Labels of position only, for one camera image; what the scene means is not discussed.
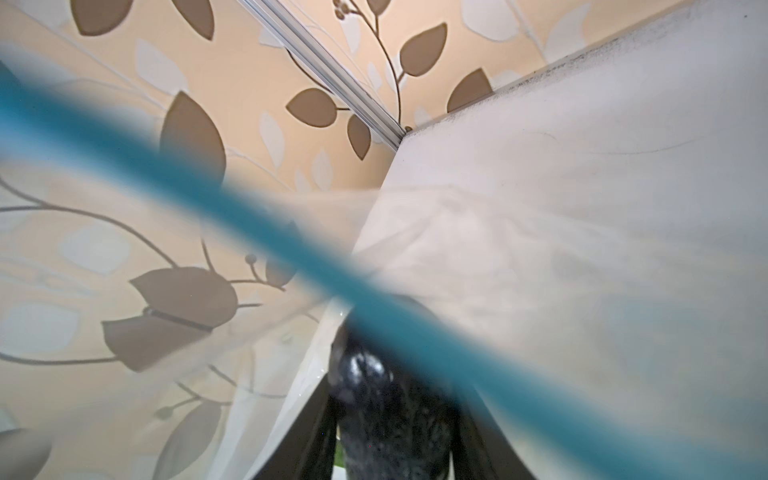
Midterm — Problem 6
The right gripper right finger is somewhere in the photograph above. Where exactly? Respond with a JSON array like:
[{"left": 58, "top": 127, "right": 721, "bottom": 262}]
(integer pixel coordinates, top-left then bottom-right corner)
[{"left": 452, "top": 389, "right": 536, "bottom": 480}]

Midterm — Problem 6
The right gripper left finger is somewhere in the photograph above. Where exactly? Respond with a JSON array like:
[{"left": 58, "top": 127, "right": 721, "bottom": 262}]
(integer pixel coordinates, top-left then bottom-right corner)
[{"left": 253, "top": 375, "right": 337, "bottom": 480}]

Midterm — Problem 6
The clear zip top bag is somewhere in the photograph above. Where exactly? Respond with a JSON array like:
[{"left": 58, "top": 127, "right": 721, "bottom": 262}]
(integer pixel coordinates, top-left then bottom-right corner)
[{"left": 1, "top": 62, "right": 767, "bottom": 479}]

